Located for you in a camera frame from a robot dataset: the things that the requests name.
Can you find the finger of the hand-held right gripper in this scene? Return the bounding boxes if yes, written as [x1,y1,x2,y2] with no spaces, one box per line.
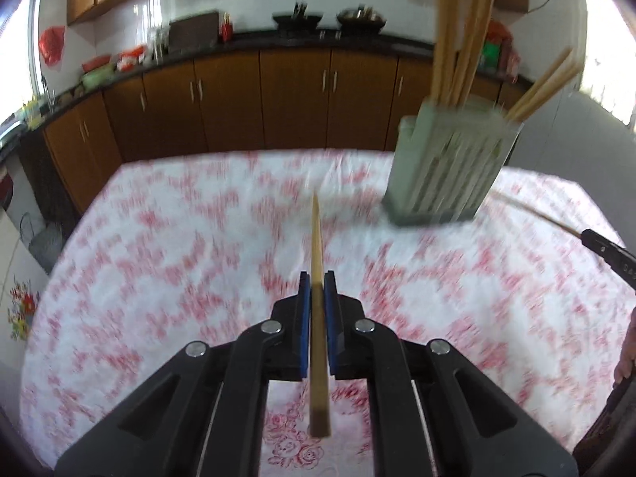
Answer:
[580,229,636,291]

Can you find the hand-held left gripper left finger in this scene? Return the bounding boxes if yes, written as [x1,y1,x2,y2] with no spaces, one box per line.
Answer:
[54,271,313,477]

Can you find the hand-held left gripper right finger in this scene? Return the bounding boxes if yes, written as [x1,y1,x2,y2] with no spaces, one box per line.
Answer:
[324,271,580,477]

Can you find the green perforated chopstick holder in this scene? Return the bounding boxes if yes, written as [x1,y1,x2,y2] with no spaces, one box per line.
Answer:
[382,102,522,229]

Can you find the dark wok with utensils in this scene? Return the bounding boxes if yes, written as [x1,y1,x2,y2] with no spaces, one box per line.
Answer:
[337,6,387,31]

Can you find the person's right hand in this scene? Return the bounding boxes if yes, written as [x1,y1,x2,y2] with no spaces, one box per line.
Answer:
[613,308,636,384]

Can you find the red floral tablecloth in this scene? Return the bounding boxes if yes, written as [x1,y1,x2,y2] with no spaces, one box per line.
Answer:
[20,149,636,470]

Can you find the bright side window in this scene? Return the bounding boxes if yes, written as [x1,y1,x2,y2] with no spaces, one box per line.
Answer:
[581,0,636,132]

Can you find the wooden base cabinets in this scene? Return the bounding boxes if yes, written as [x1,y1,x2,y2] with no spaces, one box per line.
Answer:
[44,45,535,214]

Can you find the green box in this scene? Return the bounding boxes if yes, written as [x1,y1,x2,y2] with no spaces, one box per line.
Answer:
[478,42,500,73]

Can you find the black kitchen countertop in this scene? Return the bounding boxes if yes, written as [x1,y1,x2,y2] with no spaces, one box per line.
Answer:
[0,29,537,160]

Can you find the white floral appliance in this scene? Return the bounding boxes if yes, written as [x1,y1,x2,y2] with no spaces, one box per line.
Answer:
[0,209,43,345]

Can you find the dark cutting board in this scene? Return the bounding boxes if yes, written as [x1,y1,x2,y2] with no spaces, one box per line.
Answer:
[169,11,220,53]

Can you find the metal utensil cup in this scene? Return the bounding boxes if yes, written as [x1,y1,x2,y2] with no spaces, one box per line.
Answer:
[149,27,170,59]

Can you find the orange and white plastic bags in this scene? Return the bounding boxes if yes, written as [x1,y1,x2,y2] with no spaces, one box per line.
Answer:
[116,45,150,70]

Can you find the yellow detergent bottle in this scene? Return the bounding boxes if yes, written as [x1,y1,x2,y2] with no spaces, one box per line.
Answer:
[22,99,48,128]

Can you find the red hanging plastic bag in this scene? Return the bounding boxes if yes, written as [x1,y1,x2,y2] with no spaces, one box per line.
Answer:
[39,25,66,66]

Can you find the kitchen window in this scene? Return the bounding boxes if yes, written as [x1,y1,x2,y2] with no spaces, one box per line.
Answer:
[0,0,41,127]

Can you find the wire basket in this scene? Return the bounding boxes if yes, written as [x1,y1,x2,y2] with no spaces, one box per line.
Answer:
[20,213,65,274]

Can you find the black wok with handle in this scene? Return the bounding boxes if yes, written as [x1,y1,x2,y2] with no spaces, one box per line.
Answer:
[273,2,324,31]

